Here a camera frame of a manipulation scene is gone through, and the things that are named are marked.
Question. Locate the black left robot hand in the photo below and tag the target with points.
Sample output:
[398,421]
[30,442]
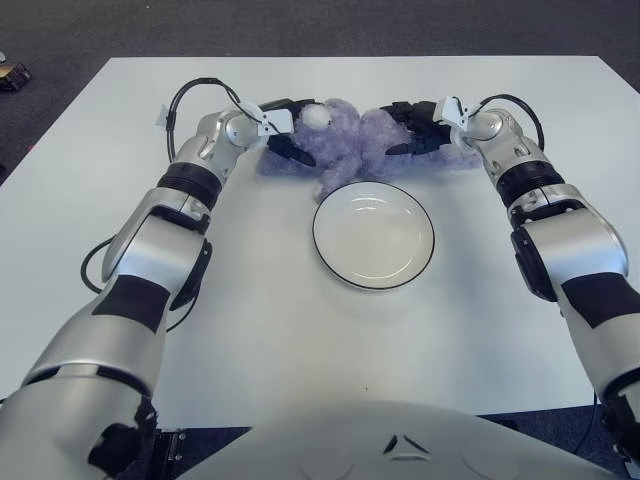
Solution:
[287,146]

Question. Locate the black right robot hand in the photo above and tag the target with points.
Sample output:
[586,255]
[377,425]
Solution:
[422,117]

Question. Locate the purple plush doll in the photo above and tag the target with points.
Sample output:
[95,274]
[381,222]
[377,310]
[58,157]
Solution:
[345,150]

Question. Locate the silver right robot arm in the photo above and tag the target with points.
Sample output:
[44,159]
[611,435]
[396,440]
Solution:
[570,245]

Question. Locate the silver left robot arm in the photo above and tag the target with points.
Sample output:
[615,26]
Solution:
[150,250]

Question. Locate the white plate with black rim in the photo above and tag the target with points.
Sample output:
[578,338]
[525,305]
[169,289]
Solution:
[372,240]

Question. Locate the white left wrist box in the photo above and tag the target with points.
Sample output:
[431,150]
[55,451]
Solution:
[275,122]

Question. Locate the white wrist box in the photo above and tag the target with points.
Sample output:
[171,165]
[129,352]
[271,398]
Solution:
[450,112]
[275,122]

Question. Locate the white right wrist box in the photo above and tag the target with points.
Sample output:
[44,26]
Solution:
[450,112]

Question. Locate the black and yellow floor box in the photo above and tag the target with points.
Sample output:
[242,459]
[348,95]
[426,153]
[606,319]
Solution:
[15,75]

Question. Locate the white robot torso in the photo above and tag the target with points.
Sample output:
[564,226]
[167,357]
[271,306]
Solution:
[350,445]

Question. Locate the black metal table hinge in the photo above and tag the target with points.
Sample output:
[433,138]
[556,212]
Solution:
[170,450]

